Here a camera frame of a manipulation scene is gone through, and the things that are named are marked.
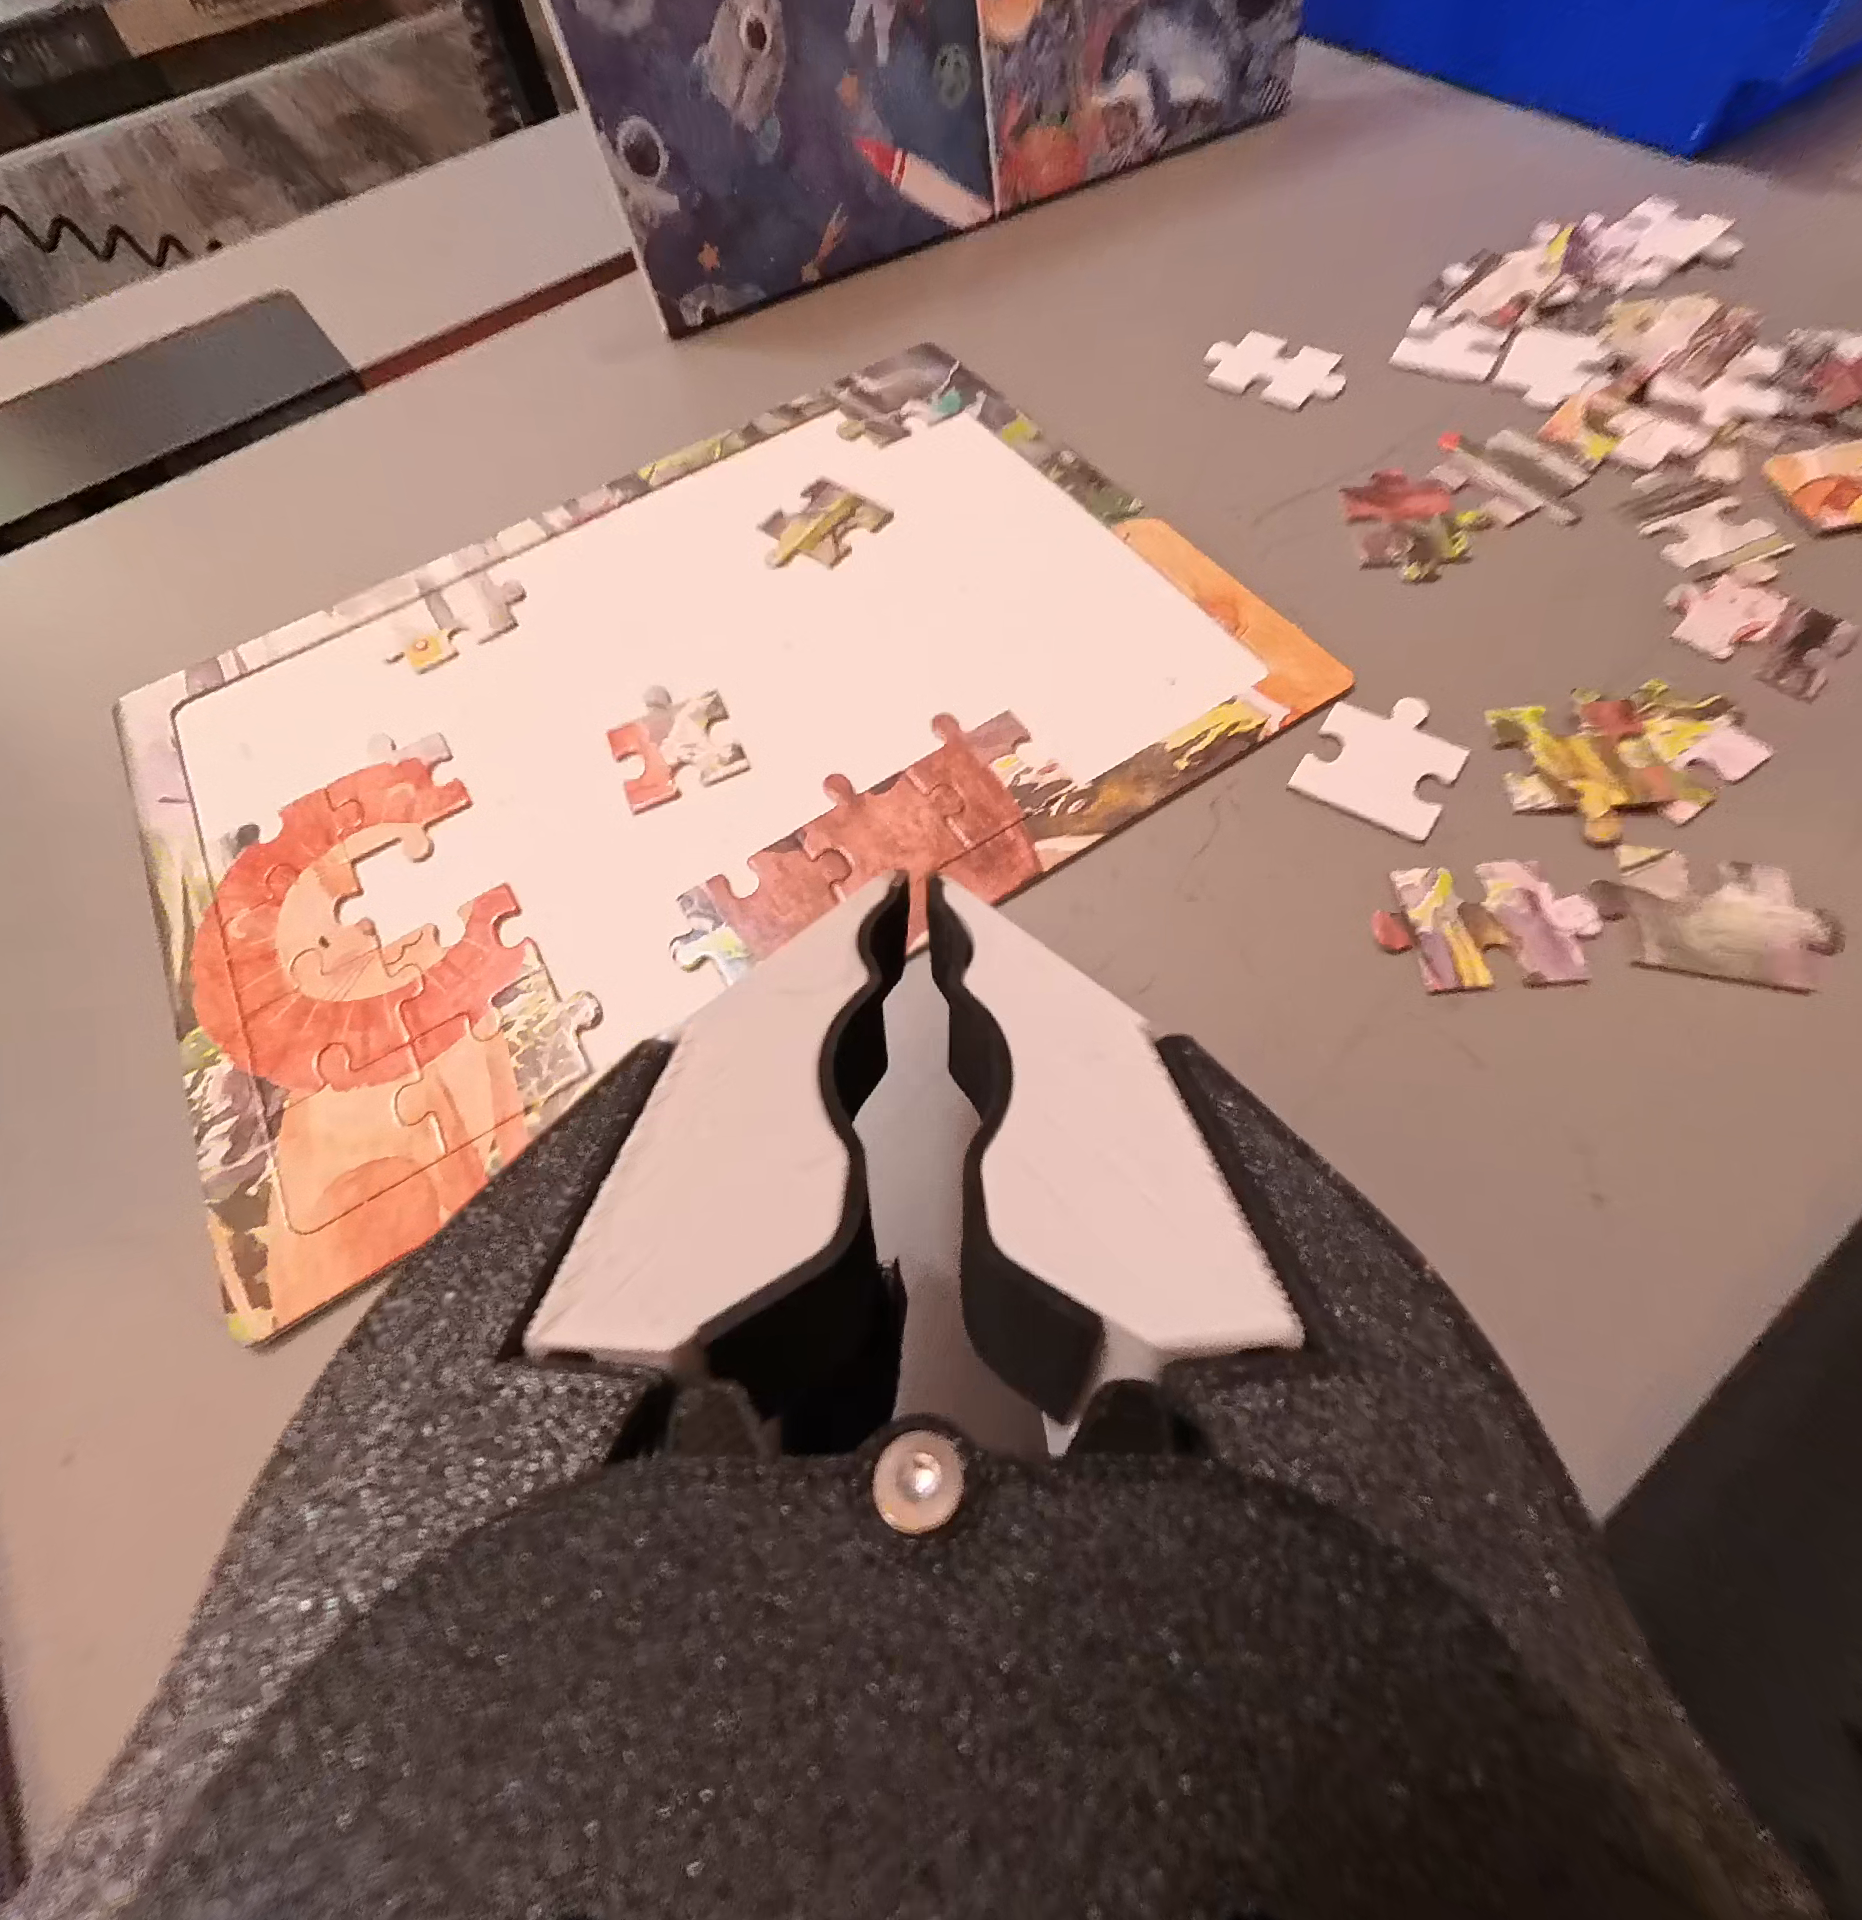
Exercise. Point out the pile of puzzle pieces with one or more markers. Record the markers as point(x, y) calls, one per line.
point(1622, 360)

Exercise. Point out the black flat plate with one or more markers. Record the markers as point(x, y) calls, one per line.
point(151, 405)

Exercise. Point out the grey yellow-green puzzle piece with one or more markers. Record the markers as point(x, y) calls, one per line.
point(825, 524)

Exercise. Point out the lion jigsaw puzzle board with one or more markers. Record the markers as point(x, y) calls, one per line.
point(946, 631)

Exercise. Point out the illustrated puzzle box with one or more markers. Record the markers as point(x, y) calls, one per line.
point(812, 151)

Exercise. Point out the orange puzzle piece grey knob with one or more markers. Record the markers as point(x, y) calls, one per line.
point(413, 803)

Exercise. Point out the whiskered orange puzzle piece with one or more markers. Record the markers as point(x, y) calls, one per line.
point(467, 960)

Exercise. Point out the white table brown edge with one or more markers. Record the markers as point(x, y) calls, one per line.
point(467, 225)

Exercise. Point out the assembled lion puzzle pieces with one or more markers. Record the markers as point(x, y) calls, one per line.
point(270, 975)

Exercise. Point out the assembled brown trunk puzzle pieces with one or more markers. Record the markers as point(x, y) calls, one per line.
point(901, 826)

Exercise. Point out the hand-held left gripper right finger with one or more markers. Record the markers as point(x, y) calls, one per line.
point(1125, 1185)

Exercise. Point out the orange grey foliage puzzle piece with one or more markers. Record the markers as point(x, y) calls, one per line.
point(677, 751)

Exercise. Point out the grey desk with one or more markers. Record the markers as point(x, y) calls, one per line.
point(1321, 1125)

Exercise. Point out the yellow green dotted puzzle piece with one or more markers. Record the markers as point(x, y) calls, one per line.
point(1605, 757)

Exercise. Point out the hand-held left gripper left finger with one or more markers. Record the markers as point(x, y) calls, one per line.
point(691, 1185)

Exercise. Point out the black studded rubber mat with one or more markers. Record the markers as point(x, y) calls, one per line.
point(1771, 1575)

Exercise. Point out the grey puzzle piece yellow dot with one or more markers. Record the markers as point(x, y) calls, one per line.
point(458, 616)

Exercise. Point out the blue plastic bin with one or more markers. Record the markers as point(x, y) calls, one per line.
point(1622, 60)

